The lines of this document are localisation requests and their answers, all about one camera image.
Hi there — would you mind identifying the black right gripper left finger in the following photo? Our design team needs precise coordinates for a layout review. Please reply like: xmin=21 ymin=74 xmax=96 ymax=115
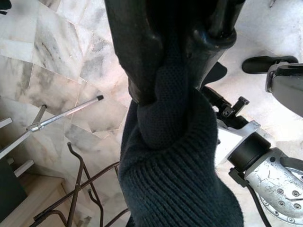
xmin=104 ymin=0 xmax=164 ymax=106

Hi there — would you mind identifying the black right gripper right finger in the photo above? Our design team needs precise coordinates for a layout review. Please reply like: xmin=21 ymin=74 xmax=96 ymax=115
xmin=187 ymin=0 xmax=244 ymax=92

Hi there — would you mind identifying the dark navy polo shirt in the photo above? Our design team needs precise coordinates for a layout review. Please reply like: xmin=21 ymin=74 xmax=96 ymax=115
xmin=117 ymin=51 xmax=245 ymax=227

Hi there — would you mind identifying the grey robot leg black foot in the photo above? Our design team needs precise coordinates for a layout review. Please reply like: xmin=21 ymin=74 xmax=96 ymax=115
xmin=242 ymin=55 xmax=303 ymax=115
xmin=202 ymin=61 xmax=228 ymax=89

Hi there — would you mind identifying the silver clothes rack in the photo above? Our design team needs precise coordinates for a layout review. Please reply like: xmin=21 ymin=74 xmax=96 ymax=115
xmin=0 ymin=94 xmax=105 ymax=161

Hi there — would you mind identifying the marble folding table red edge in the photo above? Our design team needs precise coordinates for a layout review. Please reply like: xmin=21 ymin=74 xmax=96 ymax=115
xmin=33 ymin=141 xmax=133 ymax=227

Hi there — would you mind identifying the black TV console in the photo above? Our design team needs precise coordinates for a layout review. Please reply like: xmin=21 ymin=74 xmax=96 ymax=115
xmin=0 ymin=117 xmax=36 ymax=207

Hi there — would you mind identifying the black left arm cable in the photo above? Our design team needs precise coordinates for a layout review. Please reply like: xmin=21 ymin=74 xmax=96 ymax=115
xmin=245 ymin=179 xmax=273 ymax=227

